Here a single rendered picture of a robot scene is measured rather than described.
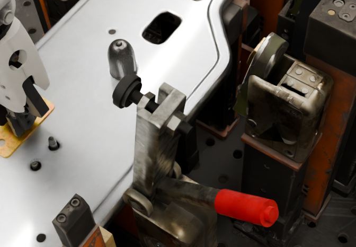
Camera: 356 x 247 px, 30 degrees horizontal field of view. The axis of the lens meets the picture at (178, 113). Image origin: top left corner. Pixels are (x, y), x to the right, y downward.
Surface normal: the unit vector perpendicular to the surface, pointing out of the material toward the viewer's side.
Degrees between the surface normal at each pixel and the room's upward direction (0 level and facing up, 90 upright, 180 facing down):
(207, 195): 33
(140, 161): 90
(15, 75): 85
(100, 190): 0
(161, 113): 9
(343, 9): 0
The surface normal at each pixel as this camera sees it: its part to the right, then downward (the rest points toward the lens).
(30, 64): 0.81, 0.44
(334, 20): -0.04, -0.55
